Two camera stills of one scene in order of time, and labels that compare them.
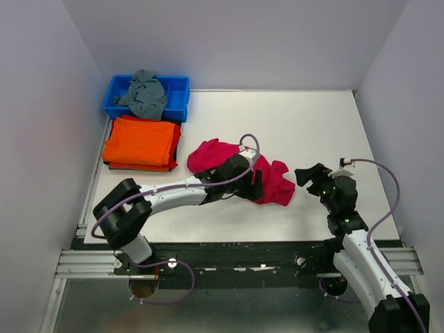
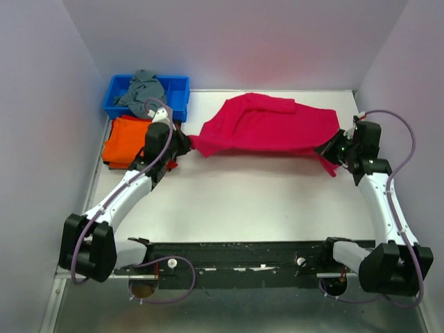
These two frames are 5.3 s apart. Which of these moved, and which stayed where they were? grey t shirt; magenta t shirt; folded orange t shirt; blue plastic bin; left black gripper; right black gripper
Moved: magenta t shirt; right black gripper; left black gripper
Stayed: blue plastic bin; folded orange t shirt; grey t shirt
